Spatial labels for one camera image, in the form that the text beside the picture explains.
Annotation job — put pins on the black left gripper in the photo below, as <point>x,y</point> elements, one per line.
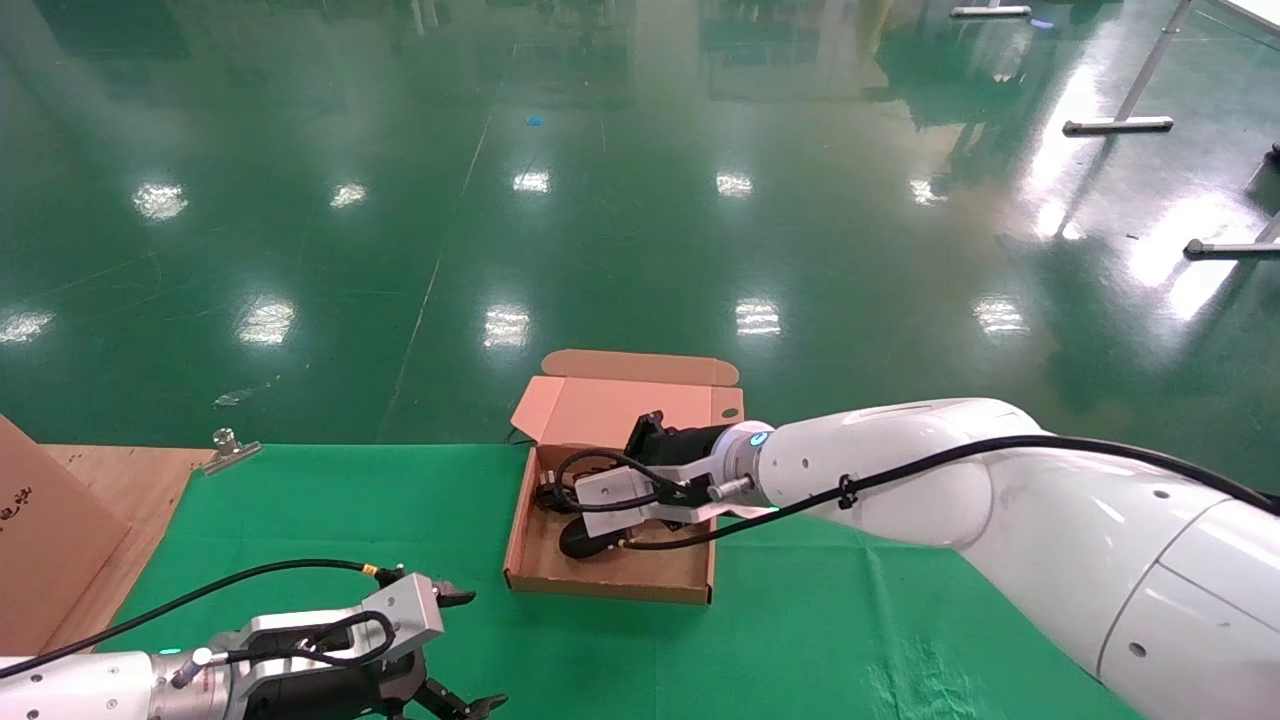
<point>320,695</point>

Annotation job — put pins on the dark grey table foot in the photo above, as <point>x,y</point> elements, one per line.
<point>1230,249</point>

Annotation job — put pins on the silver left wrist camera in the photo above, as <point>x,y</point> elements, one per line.
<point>405,605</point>

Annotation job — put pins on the grey table leg with foot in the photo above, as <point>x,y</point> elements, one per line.
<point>1120,126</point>

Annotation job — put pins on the open brown cardboard box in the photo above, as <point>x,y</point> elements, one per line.
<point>590,410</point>

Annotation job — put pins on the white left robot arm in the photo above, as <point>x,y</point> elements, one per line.
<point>80,690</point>

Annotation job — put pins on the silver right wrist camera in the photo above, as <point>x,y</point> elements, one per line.
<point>615,500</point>

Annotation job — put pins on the short grey table foot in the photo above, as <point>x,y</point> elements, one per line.
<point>990,12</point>

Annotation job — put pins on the flat brown cardboard panel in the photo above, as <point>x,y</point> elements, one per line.
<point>50,540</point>

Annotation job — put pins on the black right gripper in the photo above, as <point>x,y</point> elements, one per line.
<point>690,448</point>

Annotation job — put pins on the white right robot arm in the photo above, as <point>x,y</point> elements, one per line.
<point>1050,560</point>

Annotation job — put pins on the green table cloth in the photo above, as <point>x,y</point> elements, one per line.
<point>400,500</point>

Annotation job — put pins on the silver metal clip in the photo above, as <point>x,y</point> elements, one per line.
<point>232,455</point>

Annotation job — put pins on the white table panel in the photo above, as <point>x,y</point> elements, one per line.
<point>1260,12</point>

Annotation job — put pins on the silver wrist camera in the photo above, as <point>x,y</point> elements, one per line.
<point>405,605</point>
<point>615,500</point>

